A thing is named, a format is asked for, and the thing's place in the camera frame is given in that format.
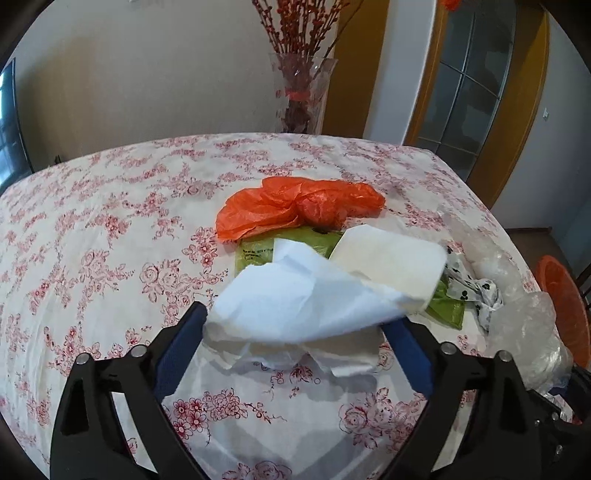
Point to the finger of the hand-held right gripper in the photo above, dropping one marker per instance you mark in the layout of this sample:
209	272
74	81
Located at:
579	392

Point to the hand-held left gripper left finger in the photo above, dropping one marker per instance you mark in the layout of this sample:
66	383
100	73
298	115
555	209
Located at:
178	360

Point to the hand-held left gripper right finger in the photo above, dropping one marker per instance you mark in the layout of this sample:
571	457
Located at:
411	355

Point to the clear plastic bag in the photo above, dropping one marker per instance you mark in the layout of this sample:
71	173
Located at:
526	332
494	258

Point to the black and white patterned bag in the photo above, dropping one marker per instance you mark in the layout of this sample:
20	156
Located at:
466	281

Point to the wastebasket with orange liner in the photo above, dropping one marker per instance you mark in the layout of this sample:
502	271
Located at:
563	300

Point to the white tissue paper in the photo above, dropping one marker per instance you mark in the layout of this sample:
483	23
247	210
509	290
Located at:
300	295

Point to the yellow-green packet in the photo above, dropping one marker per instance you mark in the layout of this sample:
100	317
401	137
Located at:
258	254

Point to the large orange plastic bag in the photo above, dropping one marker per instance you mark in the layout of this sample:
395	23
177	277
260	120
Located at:
277	207

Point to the floral tablecloth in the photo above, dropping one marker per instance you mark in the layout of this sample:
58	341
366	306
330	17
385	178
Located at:
115	230

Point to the frosted glass door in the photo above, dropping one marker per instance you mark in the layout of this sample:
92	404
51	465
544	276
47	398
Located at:
466	92

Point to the dark screen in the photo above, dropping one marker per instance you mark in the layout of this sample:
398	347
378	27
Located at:
11	138

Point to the glass vase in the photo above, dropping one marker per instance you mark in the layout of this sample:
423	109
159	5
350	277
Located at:
300	101

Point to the red berry branches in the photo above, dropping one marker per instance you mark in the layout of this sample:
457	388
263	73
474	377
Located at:
295	27

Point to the red hanging ornament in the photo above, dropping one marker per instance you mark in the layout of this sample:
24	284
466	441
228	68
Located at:
449	3

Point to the wooden door frame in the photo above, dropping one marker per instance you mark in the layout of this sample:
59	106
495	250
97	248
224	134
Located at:
526	115

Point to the wooden wall trim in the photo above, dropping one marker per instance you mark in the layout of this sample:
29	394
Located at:
355	69

